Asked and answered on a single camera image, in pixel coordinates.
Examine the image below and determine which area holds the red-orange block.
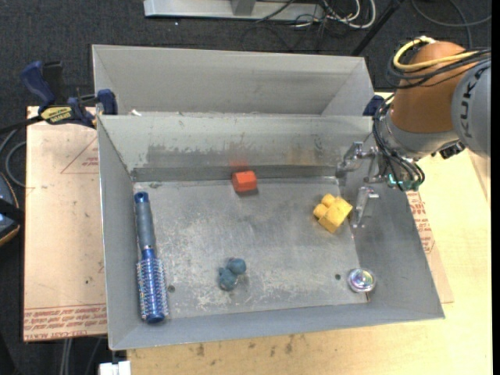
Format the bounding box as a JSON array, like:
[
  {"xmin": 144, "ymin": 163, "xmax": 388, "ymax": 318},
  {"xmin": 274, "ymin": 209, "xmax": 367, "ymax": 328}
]
[{"xmin": 230, "ymin": 170, "xmax": 259, "ymax": 195}]

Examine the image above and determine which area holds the black cylinder on white bracket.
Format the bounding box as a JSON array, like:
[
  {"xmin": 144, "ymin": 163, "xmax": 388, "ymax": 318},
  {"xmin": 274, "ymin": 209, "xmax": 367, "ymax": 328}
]
[{"xmin": 431, "ymin": 140, "xmax": 466, "ymax": 161}]

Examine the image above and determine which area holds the shiny clear glass top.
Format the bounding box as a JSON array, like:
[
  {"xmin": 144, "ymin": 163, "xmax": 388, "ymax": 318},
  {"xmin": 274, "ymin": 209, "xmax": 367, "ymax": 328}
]
[{"xmin": 346, "ymin": 267, "xmax": 377, "ymax": 295}]

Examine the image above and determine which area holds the yellow toy building block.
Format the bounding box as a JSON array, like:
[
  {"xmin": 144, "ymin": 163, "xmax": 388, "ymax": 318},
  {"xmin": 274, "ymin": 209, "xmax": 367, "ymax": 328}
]
[{"xmin": 312, "ymin": 193, "xmax": 354, "ymax": 235}]

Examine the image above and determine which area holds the grey metal bin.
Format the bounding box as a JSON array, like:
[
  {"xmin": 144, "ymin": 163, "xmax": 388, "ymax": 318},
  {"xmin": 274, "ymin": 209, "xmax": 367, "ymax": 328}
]
[{"xmin": 91, "ymin": 44, "xmax": 446, "ymax": 352}]

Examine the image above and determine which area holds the blue round hairbrush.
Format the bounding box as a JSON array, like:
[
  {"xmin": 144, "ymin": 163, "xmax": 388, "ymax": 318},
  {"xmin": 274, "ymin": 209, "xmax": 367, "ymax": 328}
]
[{"xmin": 133, "ymin": 191, "xmax": 170, "ymax": 325}]

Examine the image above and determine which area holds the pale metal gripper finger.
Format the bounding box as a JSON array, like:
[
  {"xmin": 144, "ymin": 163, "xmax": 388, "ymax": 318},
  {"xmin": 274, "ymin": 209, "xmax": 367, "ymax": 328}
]
[
  {"xmin": 335, "ymin": 141, "xmax": 369, "ymax": 178},
  {"xmin": 350, "ymin": 186, "xmax": 380, "ymax": 229}
]

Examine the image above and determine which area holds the blue-grey toy animal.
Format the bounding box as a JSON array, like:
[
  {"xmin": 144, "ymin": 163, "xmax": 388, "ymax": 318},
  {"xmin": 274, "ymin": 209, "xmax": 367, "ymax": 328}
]
[{"xmin": 217, "ymin": 257, "xmax": 248, "ymax": 292}]

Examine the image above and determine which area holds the brown cardboard board, red print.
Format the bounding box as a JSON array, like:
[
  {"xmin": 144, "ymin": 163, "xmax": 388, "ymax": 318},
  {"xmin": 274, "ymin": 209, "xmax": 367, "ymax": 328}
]
[{"xmin": 23, "ymin": 105, "xmax": 456, "ymax": 343}]

